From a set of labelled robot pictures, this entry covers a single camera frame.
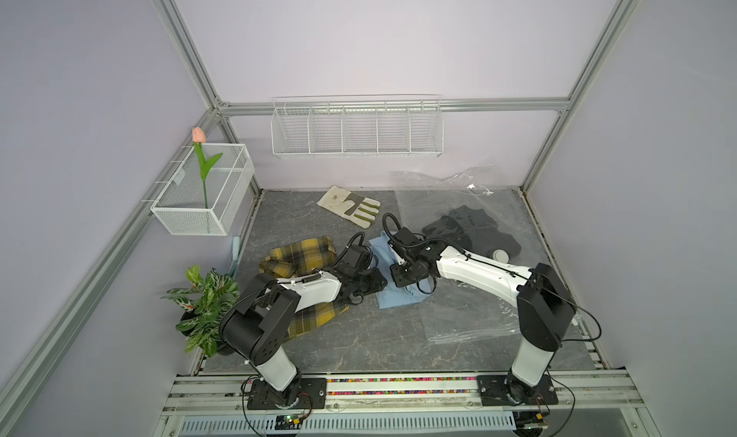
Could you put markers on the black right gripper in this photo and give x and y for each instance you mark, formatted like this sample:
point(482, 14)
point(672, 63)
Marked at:
point(396, 279)

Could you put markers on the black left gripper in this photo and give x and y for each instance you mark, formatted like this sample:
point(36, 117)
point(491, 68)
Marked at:
point(376, 285)

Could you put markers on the light blue shirt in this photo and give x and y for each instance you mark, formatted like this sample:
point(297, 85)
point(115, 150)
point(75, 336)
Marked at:
point(393, 296)

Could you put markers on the yellow plaid shirt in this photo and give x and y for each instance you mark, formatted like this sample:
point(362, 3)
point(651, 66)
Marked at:
point(297, 260)

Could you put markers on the black shirt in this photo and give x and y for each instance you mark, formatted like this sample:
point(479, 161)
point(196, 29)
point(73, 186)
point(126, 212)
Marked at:
point(475, 231)

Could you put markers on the clear plastic vacuum bag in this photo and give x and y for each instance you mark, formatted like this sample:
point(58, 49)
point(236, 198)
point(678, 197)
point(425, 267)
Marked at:
point(459, 312)

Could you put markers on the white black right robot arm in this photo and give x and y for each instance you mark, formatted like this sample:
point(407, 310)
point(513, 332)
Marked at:
point(542, 302)

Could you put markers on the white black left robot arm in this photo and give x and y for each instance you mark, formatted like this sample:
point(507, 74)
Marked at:
point(258, 324)

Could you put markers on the white vacuum bag valve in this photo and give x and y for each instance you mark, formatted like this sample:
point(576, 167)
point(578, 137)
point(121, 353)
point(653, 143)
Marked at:
point(501, 256)

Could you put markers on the cream green work glove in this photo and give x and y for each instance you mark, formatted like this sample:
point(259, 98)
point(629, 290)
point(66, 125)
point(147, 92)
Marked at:
point(351, 206)

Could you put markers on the green potted plant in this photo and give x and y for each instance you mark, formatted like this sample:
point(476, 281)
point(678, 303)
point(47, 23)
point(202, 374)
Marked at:
point(205, 301)

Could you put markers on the pink artificial tulip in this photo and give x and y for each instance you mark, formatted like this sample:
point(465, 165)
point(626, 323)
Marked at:
point(205, 164)

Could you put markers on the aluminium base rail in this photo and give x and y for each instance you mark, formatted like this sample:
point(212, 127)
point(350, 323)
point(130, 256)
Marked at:
point(226, 395)

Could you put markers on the white wire wall shelf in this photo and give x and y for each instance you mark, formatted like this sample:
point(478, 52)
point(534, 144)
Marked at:
point(371, 125)

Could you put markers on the white wire side basket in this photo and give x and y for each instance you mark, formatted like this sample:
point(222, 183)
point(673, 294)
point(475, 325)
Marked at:
point(209, 189)

